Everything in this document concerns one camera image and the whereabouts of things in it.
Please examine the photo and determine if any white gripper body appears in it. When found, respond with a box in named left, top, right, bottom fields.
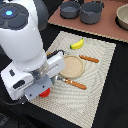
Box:
left=1, top=54, right=65, bottom=102

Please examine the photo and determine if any red toy tomato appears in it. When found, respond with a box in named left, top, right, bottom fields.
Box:
left=39, top=88, right=50, bottom=97

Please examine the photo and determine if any yellow toy banana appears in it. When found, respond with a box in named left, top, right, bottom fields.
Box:
left=70, top=38, right=84, bottom=49

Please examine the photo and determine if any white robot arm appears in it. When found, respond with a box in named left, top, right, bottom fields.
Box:
left=0, top=0, right=65, bottom=103

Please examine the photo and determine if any woven beige placemat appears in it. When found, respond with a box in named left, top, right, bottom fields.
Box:
left=31, top=31, right=116, bottom=128

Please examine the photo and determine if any round wooden plate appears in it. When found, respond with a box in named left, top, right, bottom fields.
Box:
left=60, top=55, right=85, bottom=79

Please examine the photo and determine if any left grey pot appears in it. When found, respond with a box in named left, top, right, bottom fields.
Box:
left=60, top=1, right=80, bottom=19

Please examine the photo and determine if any grey pot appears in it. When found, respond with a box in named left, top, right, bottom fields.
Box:
left=80, top=0, right=104, bottom=24
left=60, top=1, right=80, bottom=19

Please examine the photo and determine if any right grey pot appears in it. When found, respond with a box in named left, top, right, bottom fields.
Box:
left=80, top=0, right=104, bottom=24

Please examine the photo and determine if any pink mat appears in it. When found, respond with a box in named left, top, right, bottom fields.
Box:
left=49, top=0, right=128, bottom=42

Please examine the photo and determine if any cream bowl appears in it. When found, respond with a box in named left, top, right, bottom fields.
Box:
left=116, top=4, right=128, bottom=30

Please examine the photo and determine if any fork with wooden handle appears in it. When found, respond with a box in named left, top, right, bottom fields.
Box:
left=55, top=75, right=87, bottom=90

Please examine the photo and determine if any knife with wooden handle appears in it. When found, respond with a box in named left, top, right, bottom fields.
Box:
left=63, top=51, right=99, bottom=63

